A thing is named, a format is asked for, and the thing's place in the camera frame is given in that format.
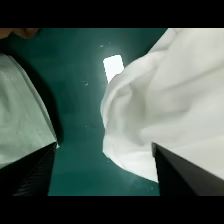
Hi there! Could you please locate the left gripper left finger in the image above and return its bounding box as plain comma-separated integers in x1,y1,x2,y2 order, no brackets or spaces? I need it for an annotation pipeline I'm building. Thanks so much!
0,141,58,197

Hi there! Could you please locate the pale greenish garment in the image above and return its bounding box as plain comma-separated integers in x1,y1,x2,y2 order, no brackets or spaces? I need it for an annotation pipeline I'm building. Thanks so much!
0,52,58,170

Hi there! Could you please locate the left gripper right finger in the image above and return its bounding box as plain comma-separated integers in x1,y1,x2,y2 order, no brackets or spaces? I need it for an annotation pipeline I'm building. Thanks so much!
151,142,224,197

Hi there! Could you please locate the white shirt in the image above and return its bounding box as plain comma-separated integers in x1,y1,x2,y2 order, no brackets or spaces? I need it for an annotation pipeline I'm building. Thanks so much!
100,28,224,184

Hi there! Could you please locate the orange garment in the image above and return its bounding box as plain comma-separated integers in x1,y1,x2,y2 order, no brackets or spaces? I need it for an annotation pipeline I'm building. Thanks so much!
0,28,41,40

